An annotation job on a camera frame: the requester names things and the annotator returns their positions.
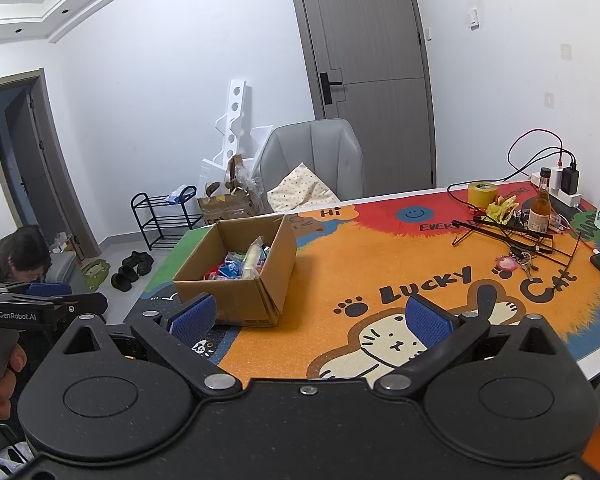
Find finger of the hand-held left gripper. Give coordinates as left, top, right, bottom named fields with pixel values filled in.
left=0, top=282, right=74, bottom=298
left=54, top=293, right=109, bottom=332

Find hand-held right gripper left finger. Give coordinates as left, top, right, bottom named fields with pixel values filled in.
left=48, top=293, right=241, bottom=399

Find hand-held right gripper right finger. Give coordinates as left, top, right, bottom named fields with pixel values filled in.
left=374, top=294, right=574, bottom=394

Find brown cardboard box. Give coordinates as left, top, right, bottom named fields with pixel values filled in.
left=172, top=214, right=299, bottom=328

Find blue snack packet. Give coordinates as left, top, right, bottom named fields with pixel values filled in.
left=222, top=252, right=245, bottom=280

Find long white snack packet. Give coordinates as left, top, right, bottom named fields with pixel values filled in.
left=242, top=241, right=269, bottom=280

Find person's left hand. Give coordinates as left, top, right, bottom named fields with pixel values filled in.
left=0, top=343, right=28, bottom=422

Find black shoe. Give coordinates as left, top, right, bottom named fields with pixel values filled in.
left=111, top=266, right=139, bottom=292
left=122, top=251, right=154, bottom=277

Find black metal shoe rack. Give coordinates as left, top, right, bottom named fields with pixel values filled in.
left=130, top=186, right=203, bottom=251

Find colourful cat printed table mat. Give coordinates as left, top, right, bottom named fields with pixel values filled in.
left=124, top=182, right=600, bottom=382

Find brown paper bag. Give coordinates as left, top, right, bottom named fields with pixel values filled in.
left=197, top=155, right=263, bottom=227

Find yellow hair claw clip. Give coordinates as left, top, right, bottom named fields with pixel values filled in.
left=485, top=197, right=521, bottom=225

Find yellow tape roll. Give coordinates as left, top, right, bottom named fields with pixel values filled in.
left=467, top=181, right=500, bottom=209

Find clear plastic wrapping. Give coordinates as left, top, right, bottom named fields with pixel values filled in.
left=232, top=162, right=261, bottom=196

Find brown glass bottle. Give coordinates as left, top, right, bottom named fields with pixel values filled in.
left=527, top=167, right=554, bottom=233

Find cream dotted cushion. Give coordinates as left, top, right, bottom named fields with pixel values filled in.
left=267, top=162, right=341, bottom=212

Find white power strip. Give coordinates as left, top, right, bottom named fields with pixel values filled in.
left=530, top=172, right=583, bottom=209

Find plain white panel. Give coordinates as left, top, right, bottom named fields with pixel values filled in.
left=247, top=125, right=275, bottom=161

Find black charger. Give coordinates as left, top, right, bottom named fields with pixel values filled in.
left=560, top=161, right=580, bottom=196

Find grey padded chair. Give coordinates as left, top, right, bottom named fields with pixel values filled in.
left=252, top=118, right=365, bottom=211

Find white board with round holes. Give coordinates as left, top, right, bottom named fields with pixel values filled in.
left=202, top=78, right=251, bottom=181

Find grey door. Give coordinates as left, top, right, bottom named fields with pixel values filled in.
left=286, top=0, right=438, bottom=191

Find keys with pink keychain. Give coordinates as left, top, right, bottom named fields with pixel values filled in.
left=495, top=251, right=536, bottom=281

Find black wire rack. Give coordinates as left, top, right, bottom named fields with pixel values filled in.
left=452, top=217, right=581, bottom=271

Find grey door frame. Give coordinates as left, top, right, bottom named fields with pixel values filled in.
left=0, top=67, right=103, bottom=261

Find black cable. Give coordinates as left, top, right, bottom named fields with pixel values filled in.
left=447, top=146, right=579, bottom=211

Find red cable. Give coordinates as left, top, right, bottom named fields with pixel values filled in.
left=507, top=129, right=567, bottom=169

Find black door handle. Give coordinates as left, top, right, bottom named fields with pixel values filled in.
left=320, top=72, right=344, bottom=106

